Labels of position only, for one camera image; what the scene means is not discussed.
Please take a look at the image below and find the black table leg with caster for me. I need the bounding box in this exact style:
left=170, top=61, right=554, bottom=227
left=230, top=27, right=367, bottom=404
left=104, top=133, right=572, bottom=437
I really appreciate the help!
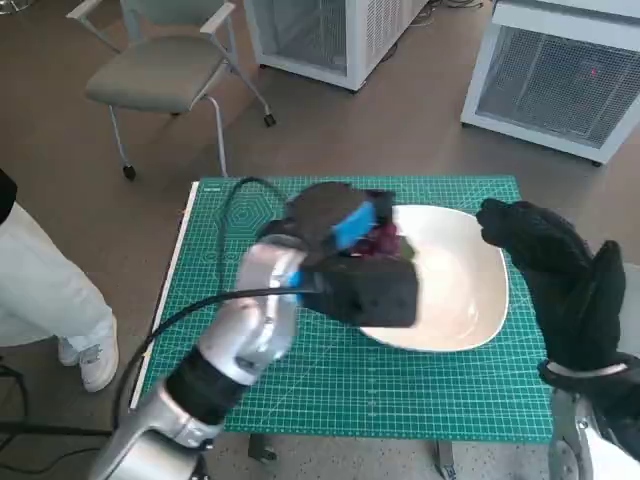
left=432, top=439, right=459, bottom=480
left=248, top=433, right=279, bottom=464

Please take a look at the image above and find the white mesh cabinet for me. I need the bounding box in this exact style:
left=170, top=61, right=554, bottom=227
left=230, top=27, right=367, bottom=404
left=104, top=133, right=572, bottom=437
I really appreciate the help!
left=242, top=0, right=431, bottom=92
left=458, top=0, right=640, bottom=168

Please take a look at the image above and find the black left hand blue tape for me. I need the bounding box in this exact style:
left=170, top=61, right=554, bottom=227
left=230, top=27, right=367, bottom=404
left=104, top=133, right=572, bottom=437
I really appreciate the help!
left=287, top=181, right=399, bottom=260

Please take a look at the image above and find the green cutting mat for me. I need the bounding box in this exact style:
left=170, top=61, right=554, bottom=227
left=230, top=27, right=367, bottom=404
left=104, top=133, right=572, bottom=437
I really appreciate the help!
left=142, top=174, right=555, bottom=446

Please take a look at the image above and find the black knitted glove right hand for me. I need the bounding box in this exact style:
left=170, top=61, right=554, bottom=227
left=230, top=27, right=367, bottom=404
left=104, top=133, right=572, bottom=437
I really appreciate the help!
left=474, top=198, right=629, bottom=374

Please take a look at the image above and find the purple toy grapes bunch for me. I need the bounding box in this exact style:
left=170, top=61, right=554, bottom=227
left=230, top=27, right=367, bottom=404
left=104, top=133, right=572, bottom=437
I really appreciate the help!
left=349, top=222, right=417, bottom=262

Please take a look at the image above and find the black floor bar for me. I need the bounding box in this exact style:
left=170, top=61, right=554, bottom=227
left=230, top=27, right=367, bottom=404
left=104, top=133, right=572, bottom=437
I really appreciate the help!
left=0, top=421, right=114, bottom=441

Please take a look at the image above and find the white square plate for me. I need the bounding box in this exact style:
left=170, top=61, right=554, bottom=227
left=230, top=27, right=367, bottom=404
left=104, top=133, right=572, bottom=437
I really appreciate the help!
left=355, top=203, right=510, bottom=353

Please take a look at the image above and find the grey chair with white frame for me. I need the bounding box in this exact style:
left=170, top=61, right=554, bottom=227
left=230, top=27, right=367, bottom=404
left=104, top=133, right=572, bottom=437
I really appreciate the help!
left=66, top=0, right=279, bottom=181

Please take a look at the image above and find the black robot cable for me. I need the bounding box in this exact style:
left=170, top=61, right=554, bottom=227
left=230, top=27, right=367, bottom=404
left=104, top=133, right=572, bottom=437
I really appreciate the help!
left=112, top=287, right=306, bottom=436
left=218, top=176, right=296, bottom=301

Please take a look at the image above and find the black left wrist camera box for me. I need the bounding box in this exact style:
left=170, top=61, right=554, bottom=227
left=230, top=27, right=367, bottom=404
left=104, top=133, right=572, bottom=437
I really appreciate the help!
left=298, top=255, right=420, bottom=330

